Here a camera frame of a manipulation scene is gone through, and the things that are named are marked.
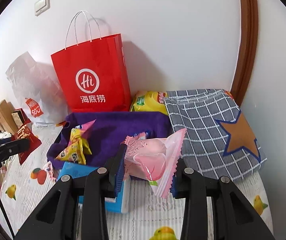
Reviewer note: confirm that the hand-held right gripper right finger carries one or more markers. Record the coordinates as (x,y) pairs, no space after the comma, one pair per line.
(190,180)

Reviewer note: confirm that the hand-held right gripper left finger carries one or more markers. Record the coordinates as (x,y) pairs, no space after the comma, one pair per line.
(119,170)

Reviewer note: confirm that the dark red snack packet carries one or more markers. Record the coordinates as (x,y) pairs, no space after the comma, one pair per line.
(29,135)

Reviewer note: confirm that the translucent pink snack packet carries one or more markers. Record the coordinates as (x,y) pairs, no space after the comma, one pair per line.
(153,160)

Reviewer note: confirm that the small blue cookie packet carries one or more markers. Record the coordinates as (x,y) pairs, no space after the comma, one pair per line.
(140,135)

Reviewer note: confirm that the purple felt storage basket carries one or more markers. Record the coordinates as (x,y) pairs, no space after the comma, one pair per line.
(123,125)

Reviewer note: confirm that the small yellow snack packet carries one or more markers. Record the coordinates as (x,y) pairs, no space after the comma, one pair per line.
(74,155)

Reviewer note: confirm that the large pink yellow snack packet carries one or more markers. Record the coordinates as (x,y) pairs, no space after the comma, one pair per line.
(81,131)

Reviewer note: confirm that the white flower print pillow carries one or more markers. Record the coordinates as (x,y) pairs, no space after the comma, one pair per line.
(2,135)

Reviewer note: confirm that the patterned hardcover book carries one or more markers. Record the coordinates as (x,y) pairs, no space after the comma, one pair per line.
(20,117)

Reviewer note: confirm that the small pale pink snack packet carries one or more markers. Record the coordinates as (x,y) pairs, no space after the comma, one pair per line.
(49,169)

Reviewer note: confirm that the blue tissue pack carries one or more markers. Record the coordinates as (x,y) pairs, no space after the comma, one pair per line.
(75,172)

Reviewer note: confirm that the grey checked star fabric bag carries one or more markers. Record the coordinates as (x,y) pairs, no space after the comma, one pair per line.
(208,135)

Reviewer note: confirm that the fruit print tablecloth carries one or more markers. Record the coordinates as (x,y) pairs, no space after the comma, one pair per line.
(32,200)

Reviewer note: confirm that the white plastic shopping bag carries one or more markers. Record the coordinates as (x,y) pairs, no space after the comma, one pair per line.
(37,90)

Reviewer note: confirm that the yellow potato chip bag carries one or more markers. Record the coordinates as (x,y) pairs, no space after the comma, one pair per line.
(148,102)

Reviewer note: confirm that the red paper carrier bag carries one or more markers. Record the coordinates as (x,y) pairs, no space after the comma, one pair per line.
(92,75)

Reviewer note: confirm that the white wall light switch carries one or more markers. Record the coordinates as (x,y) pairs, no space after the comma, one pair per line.
(42,4)

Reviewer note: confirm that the brown wooden door frame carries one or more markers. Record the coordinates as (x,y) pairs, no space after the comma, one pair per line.
(246,42)

